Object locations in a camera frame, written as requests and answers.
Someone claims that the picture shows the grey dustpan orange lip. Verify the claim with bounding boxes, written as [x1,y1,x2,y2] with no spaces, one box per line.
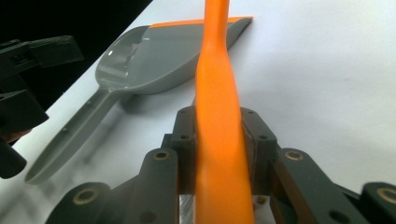
[24,16,254,185]

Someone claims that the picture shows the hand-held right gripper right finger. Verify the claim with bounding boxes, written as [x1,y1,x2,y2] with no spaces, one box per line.
[240,106,278,197]

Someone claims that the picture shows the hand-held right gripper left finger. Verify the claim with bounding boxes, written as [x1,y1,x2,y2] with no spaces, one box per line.
[161,105,198,196]

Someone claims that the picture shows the orange brush grey bristles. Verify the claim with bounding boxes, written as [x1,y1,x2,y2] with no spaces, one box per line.
[178,0,256,224]

